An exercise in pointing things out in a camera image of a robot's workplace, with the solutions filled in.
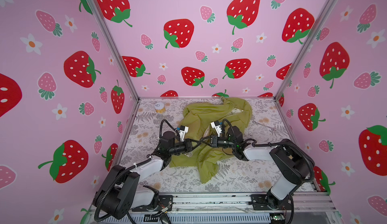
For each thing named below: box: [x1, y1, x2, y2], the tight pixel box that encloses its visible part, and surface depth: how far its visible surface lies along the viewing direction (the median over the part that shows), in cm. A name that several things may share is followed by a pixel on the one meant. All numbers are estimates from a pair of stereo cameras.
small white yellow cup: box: [154, 101, 166, 114], surface depth 112 cm
